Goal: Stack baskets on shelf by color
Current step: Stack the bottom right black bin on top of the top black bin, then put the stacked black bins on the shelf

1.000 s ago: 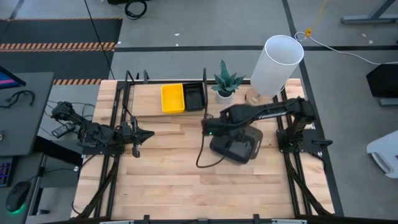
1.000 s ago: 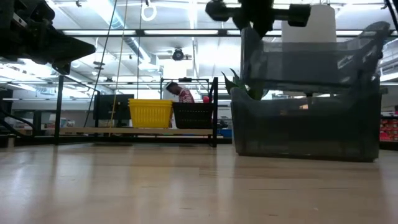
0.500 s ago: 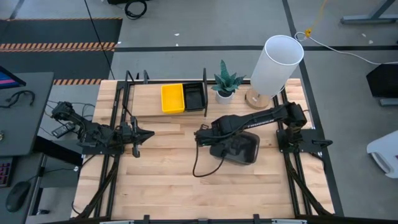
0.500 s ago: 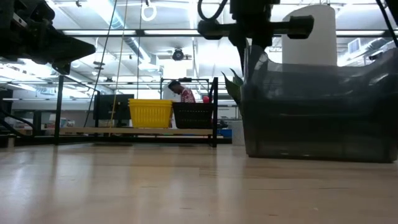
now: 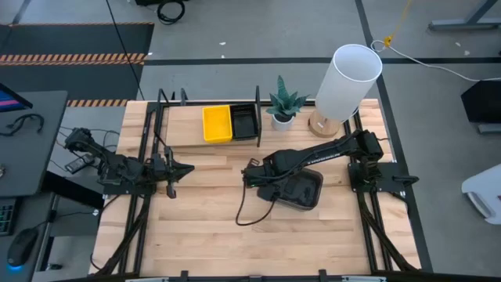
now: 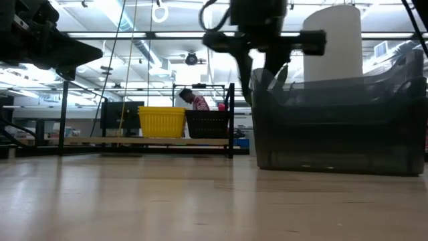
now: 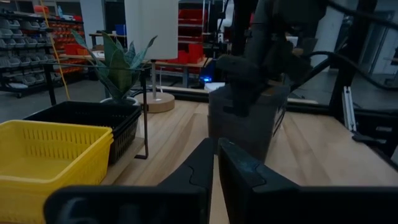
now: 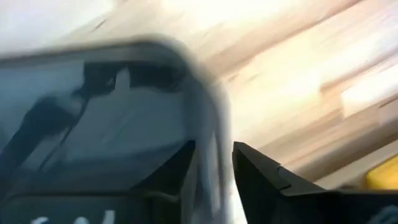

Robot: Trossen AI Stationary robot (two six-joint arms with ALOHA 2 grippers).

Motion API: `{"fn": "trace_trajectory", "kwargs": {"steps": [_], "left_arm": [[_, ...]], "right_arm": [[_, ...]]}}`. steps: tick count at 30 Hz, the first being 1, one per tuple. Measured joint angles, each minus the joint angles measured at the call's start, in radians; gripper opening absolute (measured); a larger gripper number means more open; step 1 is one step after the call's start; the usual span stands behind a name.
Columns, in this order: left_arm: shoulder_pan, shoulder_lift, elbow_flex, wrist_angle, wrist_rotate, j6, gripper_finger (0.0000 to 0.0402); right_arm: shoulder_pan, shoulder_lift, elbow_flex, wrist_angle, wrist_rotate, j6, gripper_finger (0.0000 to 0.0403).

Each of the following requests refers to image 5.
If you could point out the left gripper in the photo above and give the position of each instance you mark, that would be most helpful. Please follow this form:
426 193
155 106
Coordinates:
170 188

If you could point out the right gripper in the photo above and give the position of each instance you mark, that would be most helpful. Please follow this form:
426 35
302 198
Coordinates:
262 172

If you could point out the grey translucent plastic basket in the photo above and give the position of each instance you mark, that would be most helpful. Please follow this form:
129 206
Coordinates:
318 184
244 123

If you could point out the yellow plastic basket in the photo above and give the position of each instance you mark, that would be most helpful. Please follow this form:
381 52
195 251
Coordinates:
217 123

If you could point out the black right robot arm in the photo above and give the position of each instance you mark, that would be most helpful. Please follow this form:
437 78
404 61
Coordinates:
332 150

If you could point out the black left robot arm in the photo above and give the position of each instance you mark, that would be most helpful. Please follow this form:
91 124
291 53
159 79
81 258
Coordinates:
113 162

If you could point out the black shelf upright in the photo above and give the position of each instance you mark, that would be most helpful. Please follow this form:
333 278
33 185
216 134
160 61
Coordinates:
258 117

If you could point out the wooden lamp base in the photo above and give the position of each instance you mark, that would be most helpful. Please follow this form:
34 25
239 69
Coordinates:
323 127

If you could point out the white plant pot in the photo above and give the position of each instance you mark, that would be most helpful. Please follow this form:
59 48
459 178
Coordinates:
282 123

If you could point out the green snake plant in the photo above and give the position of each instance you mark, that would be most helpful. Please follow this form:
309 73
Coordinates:
285 100

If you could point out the black handheld device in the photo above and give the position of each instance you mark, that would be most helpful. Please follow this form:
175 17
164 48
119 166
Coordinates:
79 163

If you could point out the grey desk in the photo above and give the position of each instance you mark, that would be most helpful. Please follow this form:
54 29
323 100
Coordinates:
31 156

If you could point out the black hazard-striped floor mat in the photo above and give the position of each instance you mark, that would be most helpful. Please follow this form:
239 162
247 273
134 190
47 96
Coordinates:
78 39

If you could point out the black computer mouse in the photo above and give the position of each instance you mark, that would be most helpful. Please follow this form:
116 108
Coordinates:
21 246

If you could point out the black keyboard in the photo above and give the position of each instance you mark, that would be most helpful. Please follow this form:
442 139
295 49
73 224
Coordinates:
7 215

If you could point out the computer monitor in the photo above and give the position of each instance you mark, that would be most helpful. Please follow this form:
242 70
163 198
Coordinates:
9 100

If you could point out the white plastic object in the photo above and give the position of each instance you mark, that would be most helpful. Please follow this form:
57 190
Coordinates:
485 192

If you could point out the black box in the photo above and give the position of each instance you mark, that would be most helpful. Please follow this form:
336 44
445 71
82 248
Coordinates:
483 102

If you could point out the grey metal desk leg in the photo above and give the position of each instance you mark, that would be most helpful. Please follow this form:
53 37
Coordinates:
466 24

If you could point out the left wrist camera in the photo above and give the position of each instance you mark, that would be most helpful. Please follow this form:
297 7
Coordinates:
159 161

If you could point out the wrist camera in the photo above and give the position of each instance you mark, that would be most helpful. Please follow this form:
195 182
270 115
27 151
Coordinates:
159 161
269 193

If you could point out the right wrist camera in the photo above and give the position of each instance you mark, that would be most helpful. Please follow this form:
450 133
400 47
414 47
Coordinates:
269 193

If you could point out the black aluminium table frame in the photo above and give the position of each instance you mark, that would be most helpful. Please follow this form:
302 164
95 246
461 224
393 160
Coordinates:
153 129

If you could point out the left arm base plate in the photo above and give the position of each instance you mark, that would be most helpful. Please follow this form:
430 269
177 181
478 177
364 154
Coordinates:
125 190

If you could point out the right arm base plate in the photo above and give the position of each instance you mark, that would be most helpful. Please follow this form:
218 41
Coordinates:
391 176

